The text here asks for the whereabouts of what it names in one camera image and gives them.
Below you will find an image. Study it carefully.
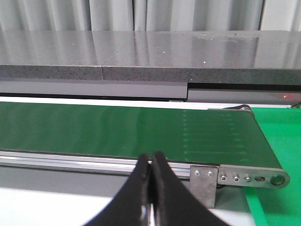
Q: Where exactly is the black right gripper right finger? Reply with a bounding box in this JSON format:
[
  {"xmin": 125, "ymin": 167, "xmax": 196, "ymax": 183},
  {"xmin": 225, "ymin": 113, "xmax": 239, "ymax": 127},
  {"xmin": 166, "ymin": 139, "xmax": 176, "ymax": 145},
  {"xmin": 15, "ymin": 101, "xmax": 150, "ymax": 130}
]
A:
[{"xmin": 151, "ymin": 151, "xmax": 227, "ymax": 226}]

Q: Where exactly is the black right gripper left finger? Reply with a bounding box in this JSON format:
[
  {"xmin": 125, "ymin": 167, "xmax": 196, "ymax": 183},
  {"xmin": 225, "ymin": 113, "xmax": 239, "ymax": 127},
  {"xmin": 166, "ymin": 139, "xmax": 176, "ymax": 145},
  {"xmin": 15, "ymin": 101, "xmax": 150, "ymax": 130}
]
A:
[{"xmin": 86, "ymin": 154, "xmax": 150, "ymax": 226}]

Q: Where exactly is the green conveyor belt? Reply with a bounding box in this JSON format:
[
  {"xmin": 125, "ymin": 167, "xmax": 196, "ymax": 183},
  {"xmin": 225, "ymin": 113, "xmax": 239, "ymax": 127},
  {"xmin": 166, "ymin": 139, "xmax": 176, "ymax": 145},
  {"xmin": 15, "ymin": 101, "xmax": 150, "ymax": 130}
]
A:
[{"xmin": 0, "ymin": 102, "xmax": 280, "ymax": 168}]

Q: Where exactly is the bright green mat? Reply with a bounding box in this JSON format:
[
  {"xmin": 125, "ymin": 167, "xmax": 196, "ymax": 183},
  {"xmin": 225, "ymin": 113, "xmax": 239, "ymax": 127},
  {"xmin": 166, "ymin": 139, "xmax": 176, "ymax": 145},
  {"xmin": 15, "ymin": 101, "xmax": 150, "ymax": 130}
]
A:
[{"xmin": 244, "ymin": 108, "xmax": 301, "ymax": 226}]

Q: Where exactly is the grey panel under counter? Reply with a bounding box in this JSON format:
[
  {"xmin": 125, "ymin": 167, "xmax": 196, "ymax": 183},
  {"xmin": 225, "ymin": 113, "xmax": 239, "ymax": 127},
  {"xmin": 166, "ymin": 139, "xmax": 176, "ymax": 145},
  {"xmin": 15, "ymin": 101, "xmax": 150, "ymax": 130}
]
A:
[{"xmin": 0, "ymin": 80, "xmax": 301, "ymax": 105}]

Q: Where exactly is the grey stone counter slab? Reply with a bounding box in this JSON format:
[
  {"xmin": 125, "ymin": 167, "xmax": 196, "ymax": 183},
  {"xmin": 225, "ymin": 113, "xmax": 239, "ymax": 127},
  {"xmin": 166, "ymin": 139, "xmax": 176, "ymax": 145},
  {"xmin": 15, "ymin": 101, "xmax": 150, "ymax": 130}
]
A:
[{"xmin": 0, "ymin": 31, "xmax": 301, "ymax": 86}]

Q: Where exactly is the white pleated curtain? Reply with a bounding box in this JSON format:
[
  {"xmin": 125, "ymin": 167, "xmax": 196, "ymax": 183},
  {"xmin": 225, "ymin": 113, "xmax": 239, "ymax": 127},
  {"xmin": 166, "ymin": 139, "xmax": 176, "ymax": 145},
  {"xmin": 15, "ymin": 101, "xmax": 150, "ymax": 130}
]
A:
[{"xmin": 0, "ymin": 0, "xmax": 301, "ymax": 31}]

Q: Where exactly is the metal conveyor end bracket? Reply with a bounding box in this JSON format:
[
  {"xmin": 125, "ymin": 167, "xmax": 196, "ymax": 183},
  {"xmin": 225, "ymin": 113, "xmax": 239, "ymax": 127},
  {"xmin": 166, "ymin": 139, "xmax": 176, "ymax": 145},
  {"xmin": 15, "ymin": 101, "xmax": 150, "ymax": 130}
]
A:
[{"xmin": 190, "ymin": 164, "xmax": 290, "ymax": 209}]

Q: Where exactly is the aluminium conveyor side rail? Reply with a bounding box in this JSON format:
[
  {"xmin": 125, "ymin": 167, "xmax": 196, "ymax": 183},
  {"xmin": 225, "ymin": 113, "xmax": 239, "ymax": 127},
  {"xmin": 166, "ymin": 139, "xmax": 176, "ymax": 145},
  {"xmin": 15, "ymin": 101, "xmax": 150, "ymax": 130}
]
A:
[{"xmin": 0, "ymin": 150, "xmax": 191, "ymax": 180}]

